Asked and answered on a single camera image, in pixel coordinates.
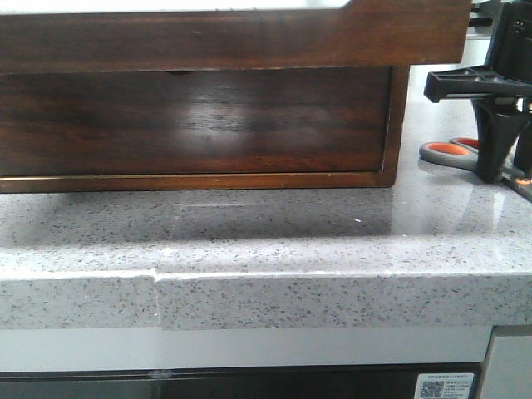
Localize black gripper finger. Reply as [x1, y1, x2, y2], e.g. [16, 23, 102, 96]
[471, 98, 525, 183]
[514, 108, 531, 173]

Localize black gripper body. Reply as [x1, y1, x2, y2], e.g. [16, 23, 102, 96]
[424, 1, 531, 103]

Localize grey orange scissors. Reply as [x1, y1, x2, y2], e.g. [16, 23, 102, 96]
[419, 137, 531, 201]

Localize wooden drawer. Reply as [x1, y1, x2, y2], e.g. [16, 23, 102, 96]
[1, 1, 471, 74]
[0, 66, 394, 177]

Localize dark wooden drawer cabinet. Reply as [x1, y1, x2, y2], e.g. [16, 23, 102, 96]
[0, 64, 411, 194]

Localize grey cabinet door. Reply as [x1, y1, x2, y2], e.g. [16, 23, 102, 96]
[479, 326, 531, 398]

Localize white QR code sticker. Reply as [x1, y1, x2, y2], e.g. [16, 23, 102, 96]
[414, 373, 475, 399]

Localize black appliance under counter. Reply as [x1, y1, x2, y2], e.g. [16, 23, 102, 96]
[1, 363, 481, 398]

